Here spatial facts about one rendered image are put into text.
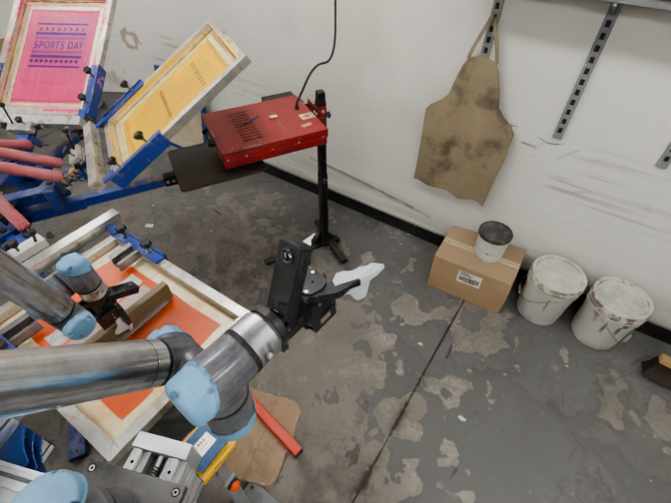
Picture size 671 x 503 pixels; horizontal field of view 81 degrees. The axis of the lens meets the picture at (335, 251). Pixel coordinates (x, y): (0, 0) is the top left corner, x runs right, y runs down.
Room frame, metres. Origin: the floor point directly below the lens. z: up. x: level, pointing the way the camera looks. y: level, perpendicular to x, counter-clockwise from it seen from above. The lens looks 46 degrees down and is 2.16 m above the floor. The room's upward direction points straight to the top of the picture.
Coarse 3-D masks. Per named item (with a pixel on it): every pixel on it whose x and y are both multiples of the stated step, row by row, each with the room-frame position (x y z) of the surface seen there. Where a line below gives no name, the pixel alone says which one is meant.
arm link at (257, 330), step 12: (252, 312) 0.33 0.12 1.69; (240, 324) 0.31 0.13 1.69; (252, 324) 0.30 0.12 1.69; (264, 324) 0.31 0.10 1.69; (252, 336) 0.29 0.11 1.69; (264, 336) 0.29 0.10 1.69; (276, 336) 0.30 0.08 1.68; (264, 348) 0.28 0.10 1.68; (276, 348) 0.29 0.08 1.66; (264, 360) 0.27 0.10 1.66
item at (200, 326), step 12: (108, 264) 1.08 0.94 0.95; (108, 276) 1.02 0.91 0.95; (120, 276) 1.02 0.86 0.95; (144, 276) 1.02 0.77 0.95; (144, 288) 0.95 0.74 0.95; (120, 300) 0.90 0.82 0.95; (132, 300) 0.90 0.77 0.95; (180, 300) 0.90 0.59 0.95; (180, 312) 0.84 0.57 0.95; (192, 312) 0.84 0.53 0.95; (192, 324) 0.79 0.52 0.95; (204, 324) 0.79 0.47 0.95; (216, 324) 0.79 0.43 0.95; (192, 336) 0.74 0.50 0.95; (204, 336) 0.74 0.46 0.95
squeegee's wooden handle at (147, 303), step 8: (152, 288) 0.88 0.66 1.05; (160, 288) 0.88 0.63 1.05; (168, 288) 0.90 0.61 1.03; (144, 296) 0.84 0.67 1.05; (152, 296) 0.84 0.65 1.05; (160, 296) 0.86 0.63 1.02; (168, 296) 0.89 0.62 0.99; (136, 304) 0.81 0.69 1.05; (144, 304) 0.81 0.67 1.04; (152, 304) 0.83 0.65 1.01; (128, 312) 0.77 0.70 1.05; (136, 312) 0.78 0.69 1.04; (144, 312) 0.80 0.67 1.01; (136, 320) 0.77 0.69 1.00; (112, 328) 0.71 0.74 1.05; (128, 328) 0.75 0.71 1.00; (96, 336) 0.68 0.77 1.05; (104, 336) 0.69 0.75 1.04; (112, 336) 0.70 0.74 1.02; (120, 336) 0.72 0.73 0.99
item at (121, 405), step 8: (72, 296) 0.92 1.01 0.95; (40, 320) 0.81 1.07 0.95; (48, 328) 0.77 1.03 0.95; (56, 328) 0.77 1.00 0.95; (96, 328) 0.77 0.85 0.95; (32, 336) 0.74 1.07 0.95; (40, 336) 0.74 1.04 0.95; (88, 336) 0.74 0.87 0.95; (40, 344) 0.71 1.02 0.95; (48, 344) 0.71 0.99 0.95; (64, 344) 0.71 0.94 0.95; (136, 392) 0.54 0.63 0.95; (144, 392) 0.54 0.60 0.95; (104, 400) 0.51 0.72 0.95; (112, 400) 0.51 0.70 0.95; (120, 400) 0.51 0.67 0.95; (128, 400) 0.51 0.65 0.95; (136, 400) 0.51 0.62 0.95; (112, 408) 0.49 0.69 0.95; (120, 408) 0.49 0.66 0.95; (128, 408) 0.49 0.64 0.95; (120, 416) 0.46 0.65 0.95
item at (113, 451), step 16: (112, 240) 1.19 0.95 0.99; (96, 256) 1.11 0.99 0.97; (144, 256) 1.09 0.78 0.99; (176, 272) 1.01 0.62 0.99; (192, 288) 0.94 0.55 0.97; (208, 288) 0.93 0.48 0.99; (224, 304) 0.85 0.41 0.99; (0, 320) 0.80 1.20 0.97; (160, 400) 0.50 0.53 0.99; (64, 416) 0.45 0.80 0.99; (80, 416) 0.45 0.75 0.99; (144, 416) 0.45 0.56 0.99; (160, 416) 0.46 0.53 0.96; (80, 432) 0.40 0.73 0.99; (96, 432) 0.40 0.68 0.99; (128, 432) 0.40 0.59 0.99; (96, 448) 0.36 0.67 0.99; (112, 448) 0.36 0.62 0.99; (128, 448) 0.37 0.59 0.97
